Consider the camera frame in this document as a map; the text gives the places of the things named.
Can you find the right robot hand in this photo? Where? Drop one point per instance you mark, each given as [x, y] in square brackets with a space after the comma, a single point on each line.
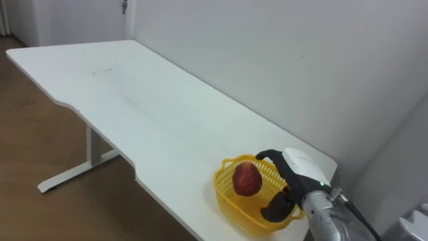
[299, 174]

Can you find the red apple soft toy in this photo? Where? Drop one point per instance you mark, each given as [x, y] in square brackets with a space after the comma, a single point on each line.
[247, 179]

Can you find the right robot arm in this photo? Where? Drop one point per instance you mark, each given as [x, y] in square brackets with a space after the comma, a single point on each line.
[329, 217]

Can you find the yellow plastic basket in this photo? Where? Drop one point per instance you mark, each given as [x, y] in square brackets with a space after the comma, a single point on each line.
[240, 204]

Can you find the white grey object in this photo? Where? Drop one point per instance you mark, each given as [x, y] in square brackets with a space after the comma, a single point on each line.
[414, 224]

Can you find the white desk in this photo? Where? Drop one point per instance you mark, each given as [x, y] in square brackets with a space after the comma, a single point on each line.
[150, 110]

